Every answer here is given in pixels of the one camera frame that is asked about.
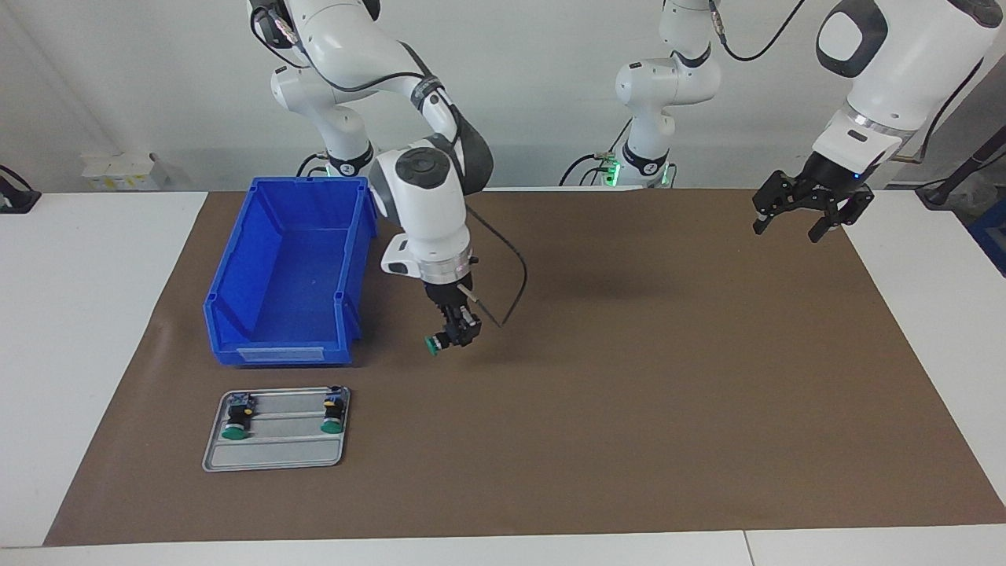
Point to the blue crate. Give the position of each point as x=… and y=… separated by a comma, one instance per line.
x=992, y=236

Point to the white background boxes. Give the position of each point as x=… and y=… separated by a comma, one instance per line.
x=118, y=169

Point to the green push button switch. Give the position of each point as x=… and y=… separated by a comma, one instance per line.
x=334, y=413
x=433, y=344
x=236, y=417

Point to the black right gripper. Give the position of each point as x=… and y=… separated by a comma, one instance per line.
x=449, y=295

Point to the brown table mat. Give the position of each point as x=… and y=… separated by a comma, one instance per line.
x=629, y=432

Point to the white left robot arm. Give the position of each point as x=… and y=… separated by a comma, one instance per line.
x=904, y=71

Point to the black clamp mount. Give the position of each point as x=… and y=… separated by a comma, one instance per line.
x=16, y=196

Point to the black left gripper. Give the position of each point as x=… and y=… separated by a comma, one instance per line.
x=829, y=182

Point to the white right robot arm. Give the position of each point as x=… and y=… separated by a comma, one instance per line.
x=424, y=204

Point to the grey metal tray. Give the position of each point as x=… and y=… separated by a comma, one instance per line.
x=275, y=452

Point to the blue plastic storage bin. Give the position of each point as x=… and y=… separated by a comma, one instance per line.
x=291, y=291

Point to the black stand leg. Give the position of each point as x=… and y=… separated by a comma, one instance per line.
x=963, y=169

